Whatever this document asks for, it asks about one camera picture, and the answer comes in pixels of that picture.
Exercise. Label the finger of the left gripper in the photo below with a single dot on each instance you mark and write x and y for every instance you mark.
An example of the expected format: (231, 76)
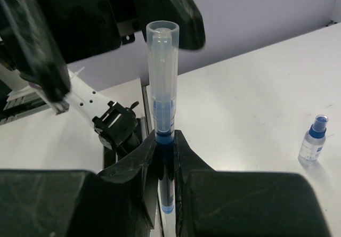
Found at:
(183, 12)
(29, 40)

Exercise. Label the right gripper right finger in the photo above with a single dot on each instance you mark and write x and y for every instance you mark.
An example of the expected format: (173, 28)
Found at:
(246, 203)

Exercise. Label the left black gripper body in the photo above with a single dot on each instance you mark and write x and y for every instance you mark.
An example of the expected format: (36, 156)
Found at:
(86, 28)

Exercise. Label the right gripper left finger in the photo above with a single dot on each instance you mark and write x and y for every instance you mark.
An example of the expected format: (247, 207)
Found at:
(118, 201)

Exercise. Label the dark blue pen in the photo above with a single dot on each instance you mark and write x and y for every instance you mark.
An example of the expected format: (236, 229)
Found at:
(166, 173)

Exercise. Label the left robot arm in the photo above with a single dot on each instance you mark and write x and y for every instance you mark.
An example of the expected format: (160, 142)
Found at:
(114, 123)

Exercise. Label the clear blue-cap spray bottle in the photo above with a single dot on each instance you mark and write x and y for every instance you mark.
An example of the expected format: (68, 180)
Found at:
(313, 141)

